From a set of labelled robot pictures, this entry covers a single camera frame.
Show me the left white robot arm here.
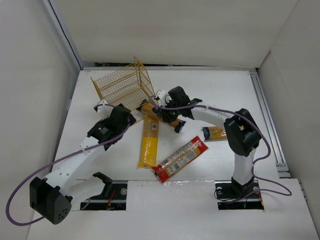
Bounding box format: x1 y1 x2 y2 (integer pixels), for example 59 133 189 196
29 104 136 225

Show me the aluminium rail right side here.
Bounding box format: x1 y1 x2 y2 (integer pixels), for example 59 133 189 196
249 69 292 179

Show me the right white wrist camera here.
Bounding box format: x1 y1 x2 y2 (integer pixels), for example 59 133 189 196
154 89 172 106

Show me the yellow spaghetti bag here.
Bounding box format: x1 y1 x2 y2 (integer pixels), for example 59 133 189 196
137 115 159 168

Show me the blue patterned spaghetti bag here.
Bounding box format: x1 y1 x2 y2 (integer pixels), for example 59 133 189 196
202 126 227 141

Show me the purple cable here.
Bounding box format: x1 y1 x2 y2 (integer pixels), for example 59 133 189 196
5 103 131 227
148 94 293 204

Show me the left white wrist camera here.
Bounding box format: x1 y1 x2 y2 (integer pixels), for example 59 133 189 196
96 99 108 108

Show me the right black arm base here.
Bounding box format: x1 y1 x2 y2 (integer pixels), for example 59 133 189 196
214 181 264 211

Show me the yellow wire mesh shelf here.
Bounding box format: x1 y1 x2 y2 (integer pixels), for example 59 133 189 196
91 57 155 122

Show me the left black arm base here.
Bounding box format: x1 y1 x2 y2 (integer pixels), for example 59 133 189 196
80 180 128 211

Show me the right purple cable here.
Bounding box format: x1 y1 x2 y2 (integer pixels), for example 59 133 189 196
148 94 293 204

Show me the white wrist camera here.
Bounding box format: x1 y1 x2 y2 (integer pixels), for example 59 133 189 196
96 99 108 108
154 89 172 106

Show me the red white spaghetti bag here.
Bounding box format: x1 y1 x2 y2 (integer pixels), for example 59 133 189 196
151 136 209 183

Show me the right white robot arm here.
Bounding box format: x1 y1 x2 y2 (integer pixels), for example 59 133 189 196
155 86 261 197

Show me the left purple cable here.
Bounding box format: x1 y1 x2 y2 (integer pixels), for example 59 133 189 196
5 103 131 227

